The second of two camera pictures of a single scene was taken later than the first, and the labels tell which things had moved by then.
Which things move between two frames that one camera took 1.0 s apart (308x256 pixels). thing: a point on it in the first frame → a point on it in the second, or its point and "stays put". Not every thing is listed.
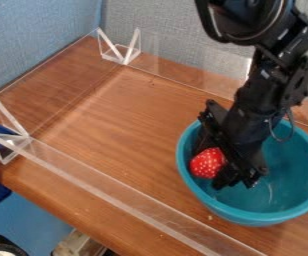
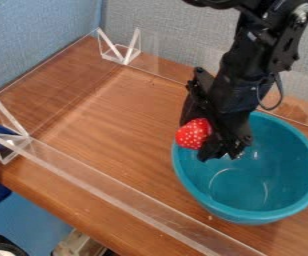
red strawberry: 207,164 → 193,133
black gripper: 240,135 → 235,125
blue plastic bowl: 287,192 stays put
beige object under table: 77,244 stays put
